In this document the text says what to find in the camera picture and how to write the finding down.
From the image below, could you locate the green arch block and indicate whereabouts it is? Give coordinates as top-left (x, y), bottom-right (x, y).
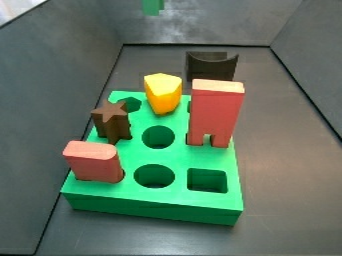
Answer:
top-left (141, 0), bottom-right (164, 16)

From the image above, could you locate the green shape sorter board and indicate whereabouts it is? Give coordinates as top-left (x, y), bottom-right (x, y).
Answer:
top-left (61, 91), bottom-right (243, 226)

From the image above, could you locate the yellow pentagon block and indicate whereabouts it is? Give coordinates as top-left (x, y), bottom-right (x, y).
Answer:
top-left (144, 73), bottom-right (181, 115)

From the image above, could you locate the tall red bridge block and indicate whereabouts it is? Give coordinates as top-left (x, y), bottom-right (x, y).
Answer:
top-left (187, 79), bottom-right (244, 148)

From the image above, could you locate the brown star block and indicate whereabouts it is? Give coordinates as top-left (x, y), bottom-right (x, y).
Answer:
top-left (90, 100), bottom-right (132, 145)

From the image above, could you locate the short red rounded block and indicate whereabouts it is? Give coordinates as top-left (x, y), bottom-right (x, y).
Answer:
top-left (62, 141), bottom-right (124, 183)

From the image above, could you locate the black curved holder stand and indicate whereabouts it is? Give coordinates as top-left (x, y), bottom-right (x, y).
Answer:
top-left (185, 51), bottom-right (239, 82)

